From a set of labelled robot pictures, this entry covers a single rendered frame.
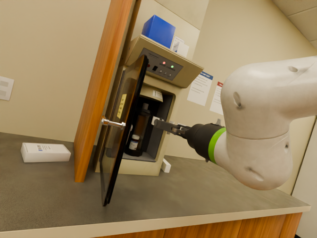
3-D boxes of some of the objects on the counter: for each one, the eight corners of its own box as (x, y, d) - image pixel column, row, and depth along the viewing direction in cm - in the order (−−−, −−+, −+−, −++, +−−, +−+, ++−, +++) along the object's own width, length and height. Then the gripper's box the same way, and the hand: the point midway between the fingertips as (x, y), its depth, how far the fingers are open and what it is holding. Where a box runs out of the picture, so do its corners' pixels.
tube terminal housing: (89, 152, 92) (125, 15, 89) (141, 158, 108) (173, 42, 105) (94, 172, 71) (143, -8, 67) (158, 176, 86) (200, 30, 83)
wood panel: (73, 142, 102) (134, -90, 96) (79, 142, 103) (139, -85, 97) (74, 182, 59) (184, -232, 53) (83, 182, 60) (191, -221, 54)
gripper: (236, 133, 51) (190, 120, 70) (175, 116, 39) (141, 106, 59) (229, 157, 51) (185, 137, 70) (167, 146, 40) (136, 126, 59)
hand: (168, 124), depth 63 cm, fingers open, 11 cm apart
